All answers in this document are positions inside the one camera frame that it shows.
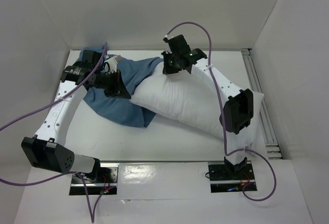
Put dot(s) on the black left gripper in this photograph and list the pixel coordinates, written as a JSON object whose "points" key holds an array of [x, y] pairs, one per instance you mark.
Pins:
{"points": [[118, 88]]}

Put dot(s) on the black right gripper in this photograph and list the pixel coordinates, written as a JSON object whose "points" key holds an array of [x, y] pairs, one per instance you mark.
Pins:
{"points": [[168, 63]]}

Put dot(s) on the blue fabric pillowcase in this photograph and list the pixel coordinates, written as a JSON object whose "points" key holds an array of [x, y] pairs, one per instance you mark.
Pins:
{"points": [[119, 110]]}

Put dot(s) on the white pillow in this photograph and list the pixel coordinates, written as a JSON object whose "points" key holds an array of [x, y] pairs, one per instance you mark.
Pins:
{"points": [[181, 97]]}

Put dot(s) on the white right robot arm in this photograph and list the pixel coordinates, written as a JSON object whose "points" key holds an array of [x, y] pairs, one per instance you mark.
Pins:
{"points": [[236, 104]]}

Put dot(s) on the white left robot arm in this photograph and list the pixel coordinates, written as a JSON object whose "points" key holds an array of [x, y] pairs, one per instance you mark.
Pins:
{"points": [[46, 149]]}

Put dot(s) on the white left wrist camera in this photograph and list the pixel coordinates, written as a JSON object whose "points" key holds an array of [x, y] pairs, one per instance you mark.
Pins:
{"points": [[110, 64]]}

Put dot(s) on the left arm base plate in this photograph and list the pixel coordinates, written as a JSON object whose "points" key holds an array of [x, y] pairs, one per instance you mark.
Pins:
{"points": [[104, 183]]}

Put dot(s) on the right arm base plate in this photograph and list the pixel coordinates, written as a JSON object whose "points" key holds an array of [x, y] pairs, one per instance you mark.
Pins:
{"points": [[221, 181]]}

